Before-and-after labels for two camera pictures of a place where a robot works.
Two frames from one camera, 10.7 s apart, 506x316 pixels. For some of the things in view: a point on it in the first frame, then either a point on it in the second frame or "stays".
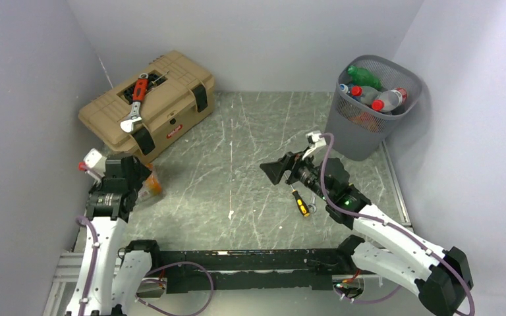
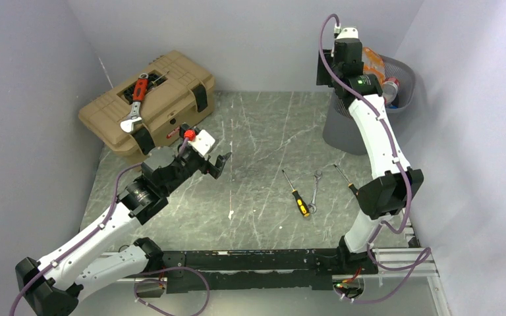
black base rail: [219, 269] stays
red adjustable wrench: [140, 87] stays
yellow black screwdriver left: [300, 203] stays
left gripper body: [141, 173] to [188, 164]
